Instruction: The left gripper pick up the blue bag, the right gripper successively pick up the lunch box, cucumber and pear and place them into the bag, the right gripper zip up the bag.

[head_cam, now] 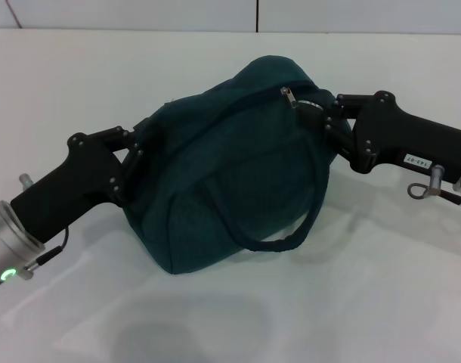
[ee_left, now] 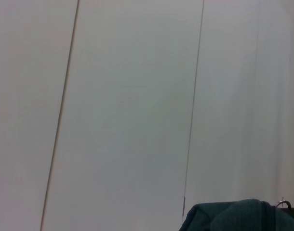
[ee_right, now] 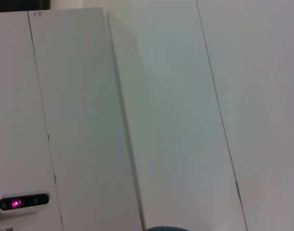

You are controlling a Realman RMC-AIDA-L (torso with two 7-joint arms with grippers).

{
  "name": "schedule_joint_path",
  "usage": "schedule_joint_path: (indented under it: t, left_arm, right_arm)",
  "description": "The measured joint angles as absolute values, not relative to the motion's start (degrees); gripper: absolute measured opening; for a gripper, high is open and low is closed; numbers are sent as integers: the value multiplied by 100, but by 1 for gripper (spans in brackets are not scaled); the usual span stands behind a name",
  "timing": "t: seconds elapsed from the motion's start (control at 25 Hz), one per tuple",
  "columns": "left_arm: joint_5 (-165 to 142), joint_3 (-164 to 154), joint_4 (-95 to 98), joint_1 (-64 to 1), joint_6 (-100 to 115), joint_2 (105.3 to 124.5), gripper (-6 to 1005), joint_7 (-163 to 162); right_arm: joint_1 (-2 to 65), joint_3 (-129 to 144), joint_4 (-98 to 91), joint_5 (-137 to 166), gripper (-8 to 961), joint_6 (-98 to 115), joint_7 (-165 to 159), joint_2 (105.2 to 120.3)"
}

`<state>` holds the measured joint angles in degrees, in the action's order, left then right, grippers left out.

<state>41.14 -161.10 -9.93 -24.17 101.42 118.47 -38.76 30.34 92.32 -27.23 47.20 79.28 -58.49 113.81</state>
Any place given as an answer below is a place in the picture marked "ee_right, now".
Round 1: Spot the dark teal fabric bag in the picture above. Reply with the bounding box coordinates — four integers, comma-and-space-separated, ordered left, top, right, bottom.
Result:
146, 225, 190, 231

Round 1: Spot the white cabinet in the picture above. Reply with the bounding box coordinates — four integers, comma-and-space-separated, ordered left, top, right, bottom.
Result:
0, 7, 249, 231

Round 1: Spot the white robot head camera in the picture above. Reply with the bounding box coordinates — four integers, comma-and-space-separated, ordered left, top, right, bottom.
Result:
0, 192, 51, 231

